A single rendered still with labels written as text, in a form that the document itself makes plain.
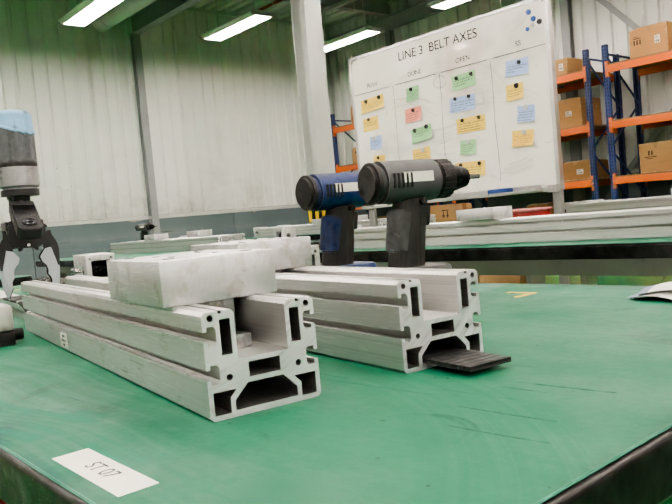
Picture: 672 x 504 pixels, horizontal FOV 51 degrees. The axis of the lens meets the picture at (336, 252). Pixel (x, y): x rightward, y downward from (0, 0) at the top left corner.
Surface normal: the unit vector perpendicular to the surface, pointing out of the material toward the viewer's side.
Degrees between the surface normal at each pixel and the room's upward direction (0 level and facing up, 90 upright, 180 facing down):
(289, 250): 90
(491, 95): 90
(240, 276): 90
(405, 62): 90
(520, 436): 0
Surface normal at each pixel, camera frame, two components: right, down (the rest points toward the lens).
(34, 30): 0.65, -0.02
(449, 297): -0.84, 0.11
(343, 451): -0.09, -0.99
